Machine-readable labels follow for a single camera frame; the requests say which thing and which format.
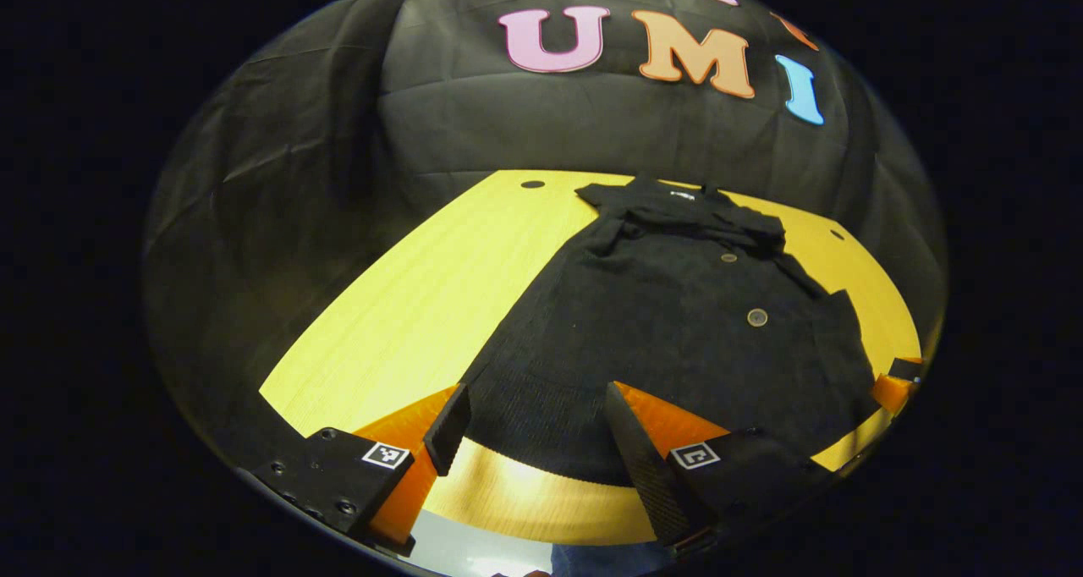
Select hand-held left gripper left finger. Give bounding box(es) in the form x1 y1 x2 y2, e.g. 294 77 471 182
239 382 472 558

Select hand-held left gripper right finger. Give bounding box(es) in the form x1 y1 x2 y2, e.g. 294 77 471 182
605 381 834 561

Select black garment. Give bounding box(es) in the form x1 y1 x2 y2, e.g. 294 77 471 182
457 171 881 486

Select person's blue trousers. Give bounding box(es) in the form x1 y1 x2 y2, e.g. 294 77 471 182
550 541 673 577

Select black backdrop cloth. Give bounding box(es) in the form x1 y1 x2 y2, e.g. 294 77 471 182
142 0 948 442

